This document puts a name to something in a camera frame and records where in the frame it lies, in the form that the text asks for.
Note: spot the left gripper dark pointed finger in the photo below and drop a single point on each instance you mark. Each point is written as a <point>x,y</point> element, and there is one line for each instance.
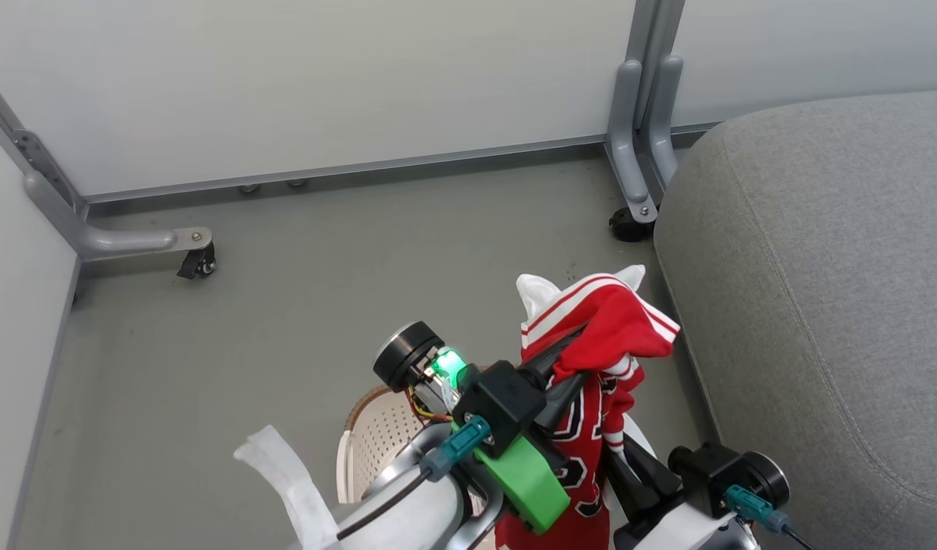
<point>566,399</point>
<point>552,357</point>

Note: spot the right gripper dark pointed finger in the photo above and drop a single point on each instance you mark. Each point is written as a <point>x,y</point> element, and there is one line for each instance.
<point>628,496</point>
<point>655,475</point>

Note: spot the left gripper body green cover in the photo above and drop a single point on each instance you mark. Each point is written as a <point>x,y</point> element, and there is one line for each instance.
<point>525,485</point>

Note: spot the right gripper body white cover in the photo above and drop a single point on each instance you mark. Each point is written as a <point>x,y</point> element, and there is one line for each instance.
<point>689,527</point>

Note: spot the red basketball jersey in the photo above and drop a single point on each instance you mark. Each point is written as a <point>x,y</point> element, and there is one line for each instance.
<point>613,321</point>

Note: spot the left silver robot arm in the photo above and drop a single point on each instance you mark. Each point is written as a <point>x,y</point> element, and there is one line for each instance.
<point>415,519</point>

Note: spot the black caster wheel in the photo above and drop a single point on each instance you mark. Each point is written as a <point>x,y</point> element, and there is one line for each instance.
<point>197,264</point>
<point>627,227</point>

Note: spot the grey curved partition foot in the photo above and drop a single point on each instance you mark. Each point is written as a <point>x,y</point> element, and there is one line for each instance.
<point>625,153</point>
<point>661,137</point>

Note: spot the white fabric strip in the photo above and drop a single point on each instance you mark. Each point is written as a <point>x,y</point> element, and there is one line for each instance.
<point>292,481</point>

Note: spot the grey fabric sofa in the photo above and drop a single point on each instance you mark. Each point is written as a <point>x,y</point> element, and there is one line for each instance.
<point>819,267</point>

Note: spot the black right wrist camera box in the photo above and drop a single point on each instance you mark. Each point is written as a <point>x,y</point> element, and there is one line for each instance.
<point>705,470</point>

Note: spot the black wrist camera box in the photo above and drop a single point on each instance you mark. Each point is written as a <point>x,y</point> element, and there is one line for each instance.
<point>499,401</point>
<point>705,470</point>

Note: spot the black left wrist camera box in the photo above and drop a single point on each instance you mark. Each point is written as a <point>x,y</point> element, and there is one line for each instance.
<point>499,401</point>

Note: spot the grey partition base rail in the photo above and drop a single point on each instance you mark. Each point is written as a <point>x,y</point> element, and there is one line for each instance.
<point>361,169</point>

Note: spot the grey partition foot with bracket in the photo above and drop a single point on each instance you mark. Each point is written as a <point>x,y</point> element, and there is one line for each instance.
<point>117,241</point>

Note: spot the grey slanted partition post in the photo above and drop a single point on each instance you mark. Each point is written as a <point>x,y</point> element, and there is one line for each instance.
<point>6,118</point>

